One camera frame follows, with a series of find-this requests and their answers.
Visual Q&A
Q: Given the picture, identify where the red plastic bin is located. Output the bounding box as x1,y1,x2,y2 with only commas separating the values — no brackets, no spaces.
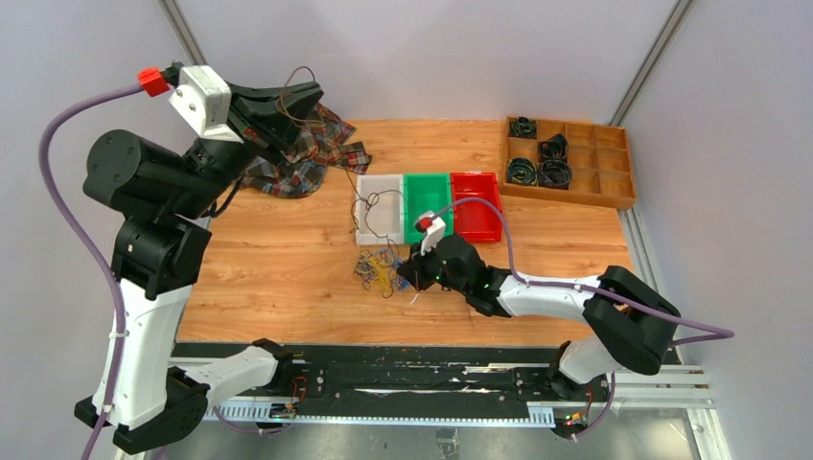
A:
450,172,503,243

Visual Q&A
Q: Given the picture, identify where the plaid cloth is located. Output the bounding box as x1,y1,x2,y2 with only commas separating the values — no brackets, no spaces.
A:
244,103,373,198

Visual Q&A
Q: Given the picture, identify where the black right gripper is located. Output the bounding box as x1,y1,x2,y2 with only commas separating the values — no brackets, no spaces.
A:
398,237,469,295

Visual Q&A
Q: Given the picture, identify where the green plastic bin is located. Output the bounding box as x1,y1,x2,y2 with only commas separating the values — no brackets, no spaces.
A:
403,173,453,244

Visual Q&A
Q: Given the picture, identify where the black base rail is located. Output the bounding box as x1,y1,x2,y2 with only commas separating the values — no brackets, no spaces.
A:
171,343,611,424

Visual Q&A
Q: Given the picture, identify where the yellow wire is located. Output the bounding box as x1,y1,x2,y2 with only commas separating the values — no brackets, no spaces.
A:
355,250,414,300

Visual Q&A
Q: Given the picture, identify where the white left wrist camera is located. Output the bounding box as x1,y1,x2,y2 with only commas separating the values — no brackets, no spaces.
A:
169,65,242,143

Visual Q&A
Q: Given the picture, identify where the white plastic bin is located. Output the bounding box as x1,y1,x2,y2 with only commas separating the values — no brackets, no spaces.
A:
354,174,405,246

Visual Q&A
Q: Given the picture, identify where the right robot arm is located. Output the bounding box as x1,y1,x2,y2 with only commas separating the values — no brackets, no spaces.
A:
397,234,680,400

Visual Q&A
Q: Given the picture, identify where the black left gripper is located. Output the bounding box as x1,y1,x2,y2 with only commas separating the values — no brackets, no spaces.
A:
168,79,323,219

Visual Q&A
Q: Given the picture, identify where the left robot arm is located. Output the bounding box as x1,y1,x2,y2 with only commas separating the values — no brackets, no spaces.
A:
75,80,322,459

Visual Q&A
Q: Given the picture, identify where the brown wire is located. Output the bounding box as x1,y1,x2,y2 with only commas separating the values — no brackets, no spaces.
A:
278,65,407,255

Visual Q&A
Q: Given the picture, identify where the wooden compartment tray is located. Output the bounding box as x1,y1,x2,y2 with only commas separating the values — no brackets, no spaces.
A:
498,116,637,210

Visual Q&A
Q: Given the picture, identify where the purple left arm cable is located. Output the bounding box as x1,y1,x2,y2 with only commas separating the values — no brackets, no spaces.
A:
37,82,167,460

